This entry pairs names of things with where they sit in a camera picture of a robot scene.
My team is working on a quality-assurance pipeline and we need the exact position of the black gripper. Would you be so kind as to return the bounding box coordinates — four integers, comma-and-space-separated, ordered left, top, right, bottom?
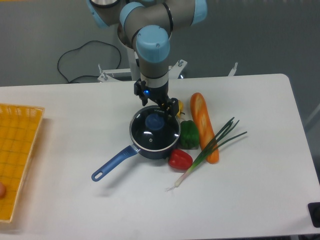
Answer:
134, 78, 179, 120

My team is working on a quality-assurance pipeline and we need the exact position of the dark blue saucepan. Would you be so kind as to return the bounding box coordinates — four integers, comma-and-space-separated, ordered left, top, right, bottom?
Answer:
91, 105, 182, 182

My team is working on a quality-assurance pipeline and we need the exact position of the glass lid with blue knob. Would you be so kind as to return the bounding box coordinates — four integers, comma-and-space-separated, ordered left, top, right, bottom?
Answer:
129, 105, 181, 152

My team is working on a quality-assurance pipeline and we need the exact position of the yellow bell pepper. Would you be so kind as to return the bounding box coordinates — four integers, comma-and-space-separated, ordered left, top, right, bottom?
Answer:
176, 100, 185, 118

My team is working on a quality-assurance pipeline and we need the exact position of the green bell pepper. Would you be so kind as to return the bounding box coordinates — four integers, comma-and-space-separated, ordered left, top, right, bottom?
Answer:
179, 120, 200, 150

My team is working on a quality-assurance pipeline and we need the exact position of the orange round object in basket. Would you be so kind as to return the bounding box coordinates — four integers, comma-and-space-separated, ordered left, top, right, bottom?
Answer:
0, 182, 6, 199

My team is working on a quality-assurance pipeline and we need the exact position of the red bell pepper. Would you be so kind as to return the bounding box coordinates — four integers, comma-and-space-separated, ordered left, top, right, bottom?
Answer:
168, 149, 193, 170

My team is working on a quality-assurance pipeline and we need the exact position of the green spring onion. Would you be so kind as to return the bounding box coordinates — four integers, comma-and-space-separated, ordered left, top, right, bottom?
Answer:
165, 117, 248, 192

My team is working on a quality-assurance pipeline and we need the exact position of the yellow woven basket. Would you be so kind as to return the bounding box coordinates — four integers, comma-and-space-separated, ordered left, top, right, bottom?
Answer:
0, 103, 45, 223

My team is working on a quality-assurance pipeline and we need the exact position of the orange baguette bread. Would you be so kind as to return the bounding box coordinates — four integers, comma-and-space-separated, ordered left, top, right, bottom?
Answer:
190, 92, 215, 150

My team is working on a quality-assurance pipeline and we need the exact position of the black object at table edge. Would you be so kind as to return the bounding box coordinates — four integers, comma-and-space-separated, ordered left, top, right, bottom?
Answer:
307, 202, 320, 228

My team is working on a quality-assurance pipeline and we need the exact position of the white metal base frame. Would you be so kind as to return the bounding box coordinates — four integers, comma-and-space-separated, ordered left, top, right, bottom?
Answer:
96, 59, 239, 83

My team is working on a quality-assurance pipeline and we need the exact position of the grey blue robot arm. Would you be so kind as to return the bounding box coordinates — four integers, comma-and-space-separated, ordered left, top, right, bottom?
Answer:
86, 0, 208, 117

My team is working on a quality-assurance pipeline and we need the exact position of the black floor cable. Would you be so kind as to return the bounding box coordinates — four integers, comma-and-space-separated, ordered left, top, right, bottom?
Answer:
57, 40, 122, 84

